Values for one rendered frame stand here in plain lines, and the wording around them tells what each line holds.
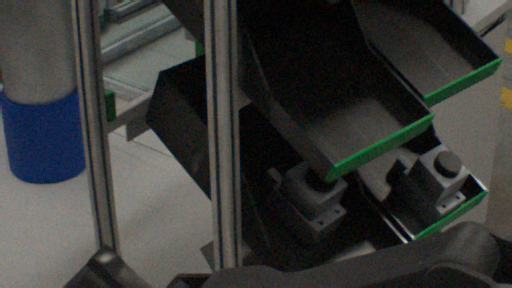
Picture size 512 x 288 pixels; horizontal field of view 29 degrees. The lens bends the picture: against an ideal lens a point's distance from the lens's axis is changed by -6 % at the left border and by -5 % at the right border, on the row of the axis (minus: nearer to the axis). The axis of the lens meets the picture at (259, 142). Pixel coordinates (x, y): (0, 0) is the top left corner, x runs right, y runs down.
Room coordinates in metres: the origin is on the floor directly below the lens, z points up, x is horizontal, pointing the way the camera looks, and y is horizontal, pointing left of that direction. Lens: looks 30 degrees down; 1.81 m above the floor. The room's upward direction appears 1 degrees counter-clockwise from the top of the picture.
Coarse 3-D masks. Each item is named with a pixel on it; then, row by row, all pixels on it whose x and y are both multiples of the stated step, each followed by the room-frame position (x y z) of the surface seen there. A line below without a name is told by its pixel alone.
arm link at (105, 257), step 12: (96, 252) 0.58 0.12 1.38; (108, 252) 0.58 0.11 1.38; (96, 264) 0.57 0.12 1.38; (108, 264) 0.57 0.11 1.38; (120, 264) 0.58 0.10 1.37; (84, 276) 0.57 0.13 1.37; (96, 276) 0.57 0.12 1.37; (108, 276) 0.56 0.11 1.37; (120, 276) 0.57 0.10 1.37; (132, 276) 0.57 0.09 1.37; (180, 276) 0.59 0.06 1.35; (192, 276) 0.58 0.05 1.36; (204, 276) 0.58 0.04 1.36
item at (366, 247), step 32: (192, 64) 0.91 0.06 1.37; (160, 96) 0.89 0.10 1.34; (192, 96) 0.94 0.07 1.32; (160, 128) 0.89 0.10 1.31; (192, 128) 0.85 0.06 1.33; (256, 128) 0.93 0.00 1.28; (192, 160) 0.85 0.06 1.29; (256, 160) 0.89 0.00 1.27; (288, 160) 0.90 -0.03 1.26; (256, 192) 0.85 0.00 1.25; (352, 192) 0.87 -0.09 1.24; (256, 224) 0.78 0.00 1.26; (352, 224) 0.84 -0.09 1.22; (384, 224) 0.83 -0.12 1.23; (288, 256) 0.79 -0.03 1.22; (320, 256) 0.80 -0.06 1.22; (352, 256) 0.80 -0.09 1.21
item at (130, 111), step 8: (144, 96) 0.95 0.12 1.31; (240, 96) 0.79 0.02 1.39; (128, 104) 0.93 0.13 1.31; (136, 104) 0.93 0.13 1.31; (144, 104) 0.94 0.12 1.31; (240, 104) 0.79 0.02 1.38; (120, 112) 0.91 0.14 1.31; (128, 112) 0.92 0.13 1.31; (136, 112) 0.93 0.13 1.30; (144, 112) 0.94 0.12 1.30; (120, 120) 0.91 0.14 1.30; (128, 120) 0.92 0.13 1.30; (112, 128) 0.90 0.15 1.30; (248, 248) 0.80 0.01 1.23
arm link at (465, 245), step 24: (432, 240) 0.49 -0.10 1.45; (456, 240) 0.47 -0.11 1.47; (480, 240) 0.47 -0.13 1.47; (504, 240) 0.48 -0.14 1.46; (336, 264) 0.52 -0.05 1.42; (360, 264) 0.50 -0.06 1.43; (384, 264) 0.48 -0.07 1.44; (408, 264) 0.47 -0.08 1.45; (432, 264) 0.46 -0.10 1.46; (456, 264) 0.45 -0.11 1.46; (480, 264) 0.45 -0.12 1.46; (504, 264) 0.48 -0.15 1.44
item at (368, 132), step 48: (192, 0) 0.84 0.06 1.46; (240, 0) 0.90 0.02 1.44; (288, 0) 0.92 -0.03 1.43; (240, 48) 0.80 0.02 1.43; (288, 48) 0.86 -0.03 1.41; (336, 48) 0.87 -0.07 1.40; (288, 96) 0.80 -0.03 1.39; (336, 96) 0.81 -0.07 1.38; (384, 96) 0.83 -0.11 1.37; (336, 144) 0.76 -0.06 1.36; (384, 144) 0.75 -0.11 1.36
